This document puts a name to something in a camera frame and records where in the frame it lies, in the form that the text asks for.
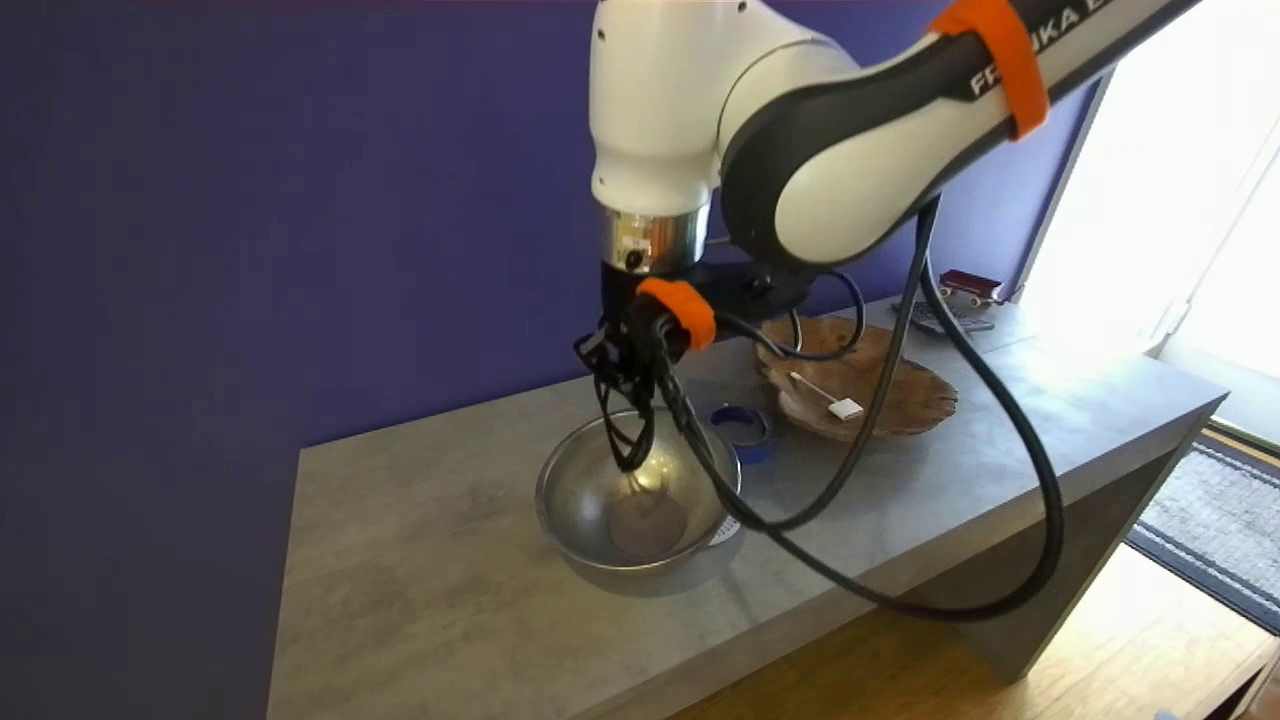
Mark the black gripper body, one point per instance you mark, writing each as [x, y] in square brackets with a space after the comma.
[626, 301]

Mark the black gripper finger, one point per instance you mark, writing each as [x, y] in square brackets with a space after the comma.
[601, 352]
[642, 367]

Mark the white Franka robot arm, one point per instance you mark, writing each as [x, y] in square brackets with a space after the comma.
[665, 92]

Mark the silver metal bowl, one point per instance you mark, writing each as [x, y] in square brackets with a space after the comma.
[584, 521]

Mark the grey concrete console table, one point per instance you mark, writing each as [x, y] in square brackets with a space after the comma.
[441, 573]

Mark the brown wooden dish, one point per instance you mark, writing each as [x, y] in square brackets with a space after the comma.
[920, 393]

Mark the small red box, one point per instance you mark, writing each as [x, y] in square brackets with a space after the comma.
[969, 282]

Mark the grey door mat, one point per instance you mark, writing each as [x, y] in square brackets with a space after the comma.
[1212, 521]

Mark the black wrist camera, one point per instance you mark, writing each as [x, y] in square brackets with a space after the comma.
[743, 287]

